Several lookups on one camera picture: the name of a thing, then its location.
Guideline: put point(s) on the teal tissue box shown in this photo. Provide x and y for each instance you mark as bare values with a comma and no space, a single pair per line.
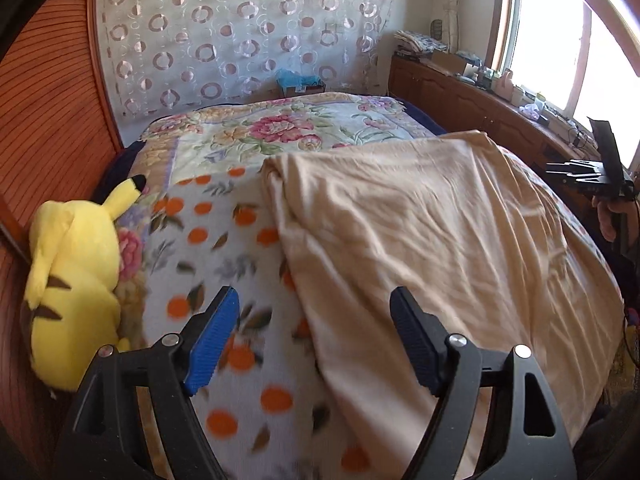
300,82

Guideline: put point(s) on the wooden frame window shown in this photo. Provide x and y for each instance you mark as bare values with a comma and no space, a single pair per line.
545,35

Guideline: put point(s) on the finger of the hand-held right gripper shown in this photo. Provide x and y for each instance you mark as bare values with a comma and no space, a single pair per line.
607,150
575,169

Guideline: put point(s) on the wooden side cabinet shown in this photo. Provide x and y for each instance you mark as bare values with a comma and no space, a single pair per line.
450,95

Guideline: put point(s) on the stack of folded cloths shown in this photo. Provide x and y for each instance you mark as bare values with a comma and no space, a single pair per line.
417,42

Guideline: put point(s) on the pink bottle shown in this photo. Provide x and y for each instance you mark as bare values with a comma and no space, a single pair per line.
506,85

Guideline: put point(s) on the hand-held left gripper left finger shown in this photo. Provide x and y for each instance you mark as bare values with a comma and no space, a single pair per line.
212,340

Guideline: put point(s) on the white patterned window curtain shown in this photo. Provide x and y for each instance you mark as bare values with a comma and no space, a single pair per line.
450,0

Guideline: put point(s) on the beige printed t-shirt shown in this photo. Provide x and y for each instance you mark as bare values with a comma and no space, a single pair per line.
425,235

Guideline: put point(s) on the wooden louvered wardrobe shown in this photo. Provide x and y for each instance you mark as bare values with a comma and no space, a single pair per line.
50,110

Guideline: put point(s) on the orange fruit print sheet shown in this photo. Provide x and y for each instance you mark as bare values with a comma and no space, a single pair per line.
225,260

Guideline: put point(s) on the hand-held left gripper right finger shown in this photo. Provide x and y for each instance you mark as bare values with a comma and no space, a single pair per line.
415,340

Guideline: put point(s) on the yellow plush toy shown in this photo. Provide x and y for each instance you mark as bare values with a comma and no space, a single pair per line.
70,270

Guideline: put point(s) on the person's right hand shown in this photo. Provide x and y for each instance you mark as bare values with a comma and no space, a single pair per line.
606,220

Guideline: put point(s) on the cardboard box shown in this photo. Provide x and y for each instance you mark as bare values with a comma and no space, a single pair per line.
450,62

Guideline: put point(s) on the floral blanket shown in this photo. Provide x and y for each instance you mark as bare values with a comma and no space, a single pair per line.
280,130

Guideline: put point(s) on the circle pattern sheer curtain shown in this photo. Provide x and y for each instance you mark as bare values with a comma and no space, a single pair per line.
225,35

